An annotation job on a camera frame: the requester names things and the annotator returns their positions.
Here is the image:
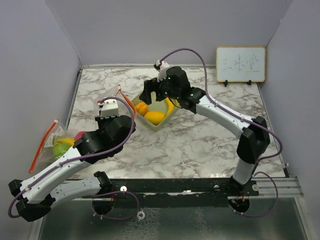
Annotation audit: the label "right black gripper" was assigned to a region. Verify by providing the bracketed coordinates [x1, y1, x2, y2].
[139, 73, 181, 106]

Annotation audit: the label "red apple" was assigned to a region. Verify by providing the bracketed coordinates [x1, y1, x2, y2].
[74, 131, 86, 141]

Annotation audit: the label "yellow banana bunch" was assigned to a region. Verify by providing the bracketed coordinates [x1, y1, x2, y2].
[55, 137, 75, 146]

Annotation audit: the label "clear zip bag red zipper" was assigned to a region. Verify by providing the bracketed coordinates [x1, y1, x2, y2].
[28, 119, 76, 174]

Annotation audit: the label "green lime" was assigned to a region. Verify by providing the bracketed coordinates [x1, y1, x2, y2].
[52, 143, 71, 160]

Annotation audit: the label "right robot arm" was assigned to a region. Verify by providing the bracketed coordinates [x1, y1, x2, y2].
[139, 66, 270, 196]

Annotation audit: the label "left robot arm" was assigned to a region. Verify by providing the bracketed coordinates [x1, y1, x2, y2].
[8, 115, 136, 222]

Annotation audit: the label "orange bell pepper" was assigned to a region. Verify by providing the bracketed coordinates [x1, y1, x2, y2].
[135, 101, 149, 116]

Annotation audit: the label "green plastic basket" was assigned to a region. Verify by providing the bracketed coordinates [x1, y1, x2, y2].
[131, 92, 179, 132]

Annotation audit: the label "small yellow bananas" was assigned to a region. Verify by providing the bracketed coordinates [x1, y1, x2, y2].
[165, 97, 179, 116]

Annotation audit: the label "yellow mango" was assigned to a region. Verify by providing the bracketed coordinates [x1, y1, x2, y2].
[143, 111, 166, 125]

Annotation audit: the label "small whiteboard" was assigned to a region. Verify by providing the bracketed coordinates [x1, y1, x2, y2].
[216, 46, 266, 83]

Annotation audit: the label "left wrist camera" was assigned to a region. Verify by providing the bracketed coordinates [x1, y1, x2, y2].
[97, 99, 119, 119]

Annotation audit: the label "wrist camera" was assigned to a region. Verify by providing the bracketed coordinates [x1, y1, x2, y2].
[97, 99, 119, 119]
[153, 60, 171, 82]

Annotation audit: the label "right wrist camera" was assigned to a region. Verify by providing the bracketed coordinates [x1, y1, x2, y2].
[153, 60, 171, 82]

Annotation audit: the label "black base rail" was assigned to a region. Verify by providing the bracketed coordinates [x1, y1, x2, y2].
[100, 178, 259, 209]

